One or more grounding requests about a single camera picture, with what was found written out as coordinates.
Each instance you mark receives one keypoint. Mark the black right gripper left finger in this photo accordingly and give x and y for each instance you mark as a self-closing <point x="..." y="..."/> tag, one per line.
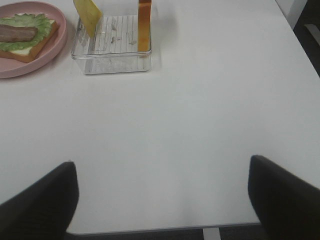
<point x="44" y="210"/>

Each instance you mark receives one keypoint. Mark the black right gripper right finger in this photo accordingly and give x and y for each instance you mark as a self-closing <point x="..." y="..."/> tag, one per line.
<point x="287" y="207"/>

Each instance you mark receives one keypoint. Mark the bread slice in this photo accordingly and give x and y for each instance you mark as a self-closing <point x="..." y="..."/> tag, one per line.
<point x="144" y="24"/>
<point x="29" y="54"/>

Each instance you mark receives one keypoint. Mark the curved bacon strip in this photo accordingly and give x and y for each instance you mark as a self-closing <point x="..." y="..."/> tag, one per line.
<point x="12" y="34"/>

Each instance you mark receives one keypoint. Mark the green lettuce leaf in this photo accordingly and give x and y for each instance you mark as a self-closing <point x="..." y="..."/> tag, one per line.
<point x="43" y="24"/>

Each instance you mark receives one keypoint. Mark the pink plate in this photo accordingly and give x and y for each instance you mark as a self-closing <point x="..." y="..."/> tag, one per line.
<point x="10" y="68"/>

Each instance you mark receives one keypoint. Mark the clear plastic right tray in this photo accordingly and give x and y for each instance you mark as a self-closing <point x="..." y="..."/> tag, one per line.
<point x="113" y="49"/>

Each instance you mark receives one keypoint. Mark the dark chair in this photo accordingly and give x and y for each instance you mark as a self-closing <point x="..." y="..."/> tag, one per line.
<point x="309" y="15"/>

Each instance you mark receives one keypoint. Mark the yellow cheese slice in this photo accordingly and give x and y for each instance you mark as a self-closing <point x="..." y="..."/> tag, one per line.
<point x="89" y="14"/>

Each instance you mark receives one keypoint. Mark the upright bread slice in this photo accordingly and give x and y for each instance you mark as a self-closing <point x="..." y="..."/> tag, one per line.
<point x="144" y="24"/>

